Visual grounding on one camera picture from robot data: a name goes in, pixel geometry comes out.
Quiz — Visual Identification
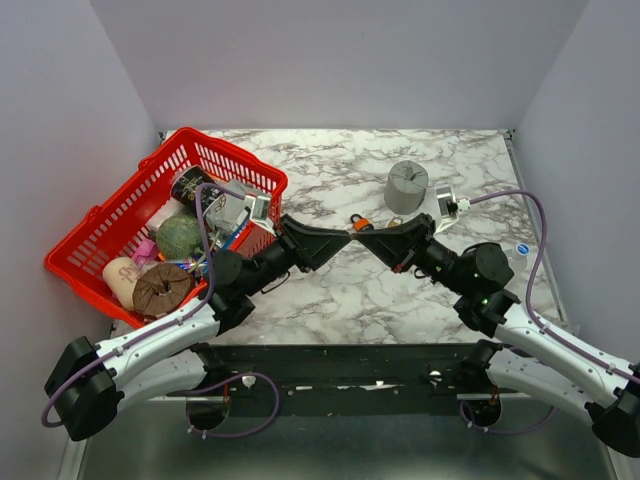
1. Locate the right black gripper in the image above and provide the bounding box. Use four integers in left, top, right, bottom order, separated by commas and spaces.
356, 212, 471, 295

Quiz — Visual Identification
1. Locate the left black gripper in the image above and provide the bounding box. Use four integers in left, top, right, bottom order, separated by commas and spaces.
243, 215, 351, 298

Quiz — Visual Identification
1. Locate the orange black padlock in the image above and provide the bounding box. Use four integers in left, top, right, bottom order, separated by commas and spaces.
350, 214, 374, 233

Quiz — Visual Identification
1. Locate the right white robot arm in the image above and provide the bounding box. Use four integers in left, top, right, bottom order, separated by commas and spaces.
352, 214, 639, 458

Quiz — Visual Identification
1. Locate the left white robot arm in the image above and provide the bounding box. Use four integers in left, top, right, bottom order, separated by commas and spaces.
41, 215, 351, 441

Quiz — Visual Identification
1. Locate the brass padlock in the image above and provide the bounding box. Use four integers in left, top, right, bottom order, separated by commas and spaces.
386, 216, 403, 228

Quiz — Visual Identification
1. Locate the grey cylinder holder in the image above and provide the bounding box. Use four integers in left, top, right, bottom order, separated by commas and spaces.
384, 160, 429, 215

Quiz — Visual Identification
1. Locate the blue snack packet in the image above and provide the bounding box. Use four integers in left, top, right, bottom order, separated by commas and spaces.
215, 219, 250, 250

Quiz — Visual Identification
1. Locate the grey crumpled bag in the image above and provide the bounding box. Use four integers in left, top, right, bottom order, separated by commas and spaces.
206, 179, 262, 234

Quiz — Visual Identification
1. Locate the clear plastic water bottle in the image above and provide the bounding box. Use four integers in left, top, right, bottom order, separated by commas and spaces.
503, 242, 532, 275

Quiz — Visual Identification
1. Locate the green melon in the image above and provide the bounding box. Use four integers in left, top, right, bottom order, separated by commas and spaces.
156, 215, 202, 260

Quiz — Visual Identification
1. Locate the black coffee can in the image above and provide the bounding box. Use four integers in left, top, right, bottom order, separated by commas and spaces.
170, 166, 226, 221

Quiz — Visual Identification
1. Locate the brown paper roll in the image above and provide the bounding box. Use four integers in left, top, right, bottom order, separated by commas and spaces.
132, 263, 195, 318

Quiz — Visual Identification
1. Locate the pink small box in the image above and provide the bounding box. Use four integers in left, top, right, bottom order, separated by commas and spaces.
132, 238, 159, 268

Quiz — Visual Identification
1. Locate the beige cup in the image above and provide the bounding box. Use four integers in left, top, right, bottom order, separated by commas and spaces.
102, 256, 142, 311

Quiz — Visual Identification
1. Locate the red plastic shopping basket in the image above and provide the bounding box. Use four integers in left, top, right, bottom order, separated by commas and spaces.
44, 127, 288, 329

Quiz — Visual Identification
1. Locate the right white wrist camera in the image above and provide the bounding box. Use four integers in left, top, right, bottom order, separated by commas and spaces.
435, 186, 471, 234

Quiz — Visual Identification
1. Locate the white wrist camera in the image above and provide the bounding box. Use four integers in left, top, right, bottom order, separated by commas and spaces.
435, 186, 471, 234
244, 194, 274, 234

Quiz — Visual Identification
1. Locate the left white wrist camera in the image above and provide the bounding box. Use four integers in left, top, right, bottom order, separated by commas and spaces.
244, 194, 274, 234

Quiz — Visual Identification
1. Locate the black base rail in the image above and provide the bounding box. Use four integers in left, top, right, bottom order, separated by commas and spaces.
186, 341, 502, 426

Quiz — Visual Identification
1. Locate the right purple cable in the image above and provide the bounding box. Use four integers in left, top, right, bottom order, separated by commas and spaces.
467, 189, 640, 379

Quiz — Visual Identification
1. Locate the purple cable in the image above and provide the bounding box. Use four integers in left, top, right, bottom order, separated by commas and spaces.
467, 189, 640, 379
40, 182, 251, 429

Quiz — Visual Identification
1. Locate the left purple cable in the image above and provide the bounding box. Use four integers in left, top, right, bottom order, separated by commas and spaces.
40, 182, 251, 429

